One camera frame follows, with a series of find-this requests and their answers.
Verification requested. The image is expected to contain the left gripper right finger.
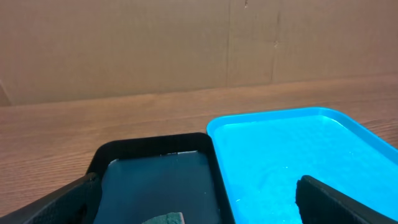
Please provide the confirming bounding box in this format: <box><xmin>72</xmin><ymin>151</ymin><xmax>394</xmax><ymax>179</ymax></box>
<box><xmin>295</xmin><ymin>175</ymin><xmax>397</xmax><ymax>224</ymax></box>

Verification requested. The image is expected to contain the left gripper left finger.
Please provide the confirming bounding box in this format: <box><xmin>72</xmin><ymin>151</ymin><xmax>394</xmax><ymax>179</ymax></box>
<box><xmin>1</xmin><ymin>173</ymin><xmax>102</xmax><ymax>224</ymax></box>

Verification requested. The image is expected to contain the green scouring sponge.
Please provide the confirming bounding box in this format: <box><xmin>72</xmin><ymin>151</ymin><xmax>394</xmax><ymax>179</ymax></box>
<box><xmin>142</xmin><ymin>212</ymin><xmax>185</xmax><ymax>224</ymax></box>

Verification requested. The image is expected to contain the black plastic tray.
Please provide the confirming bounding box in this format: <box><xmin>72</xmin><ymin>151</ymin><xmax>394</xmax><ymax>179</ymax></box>
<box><xmin>87</xmin><ymin>133</ymin><xmax>235</xmax><ymax>224</ymax></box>

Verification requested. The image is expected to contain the teal plastic tray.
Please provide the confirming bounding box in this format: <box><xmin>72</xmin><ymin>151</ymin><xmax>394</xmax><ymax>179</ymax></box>
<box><xmin>206</xmin><ymin>107</ymin><xmax>397</xmax><ymax>223</ymax></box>

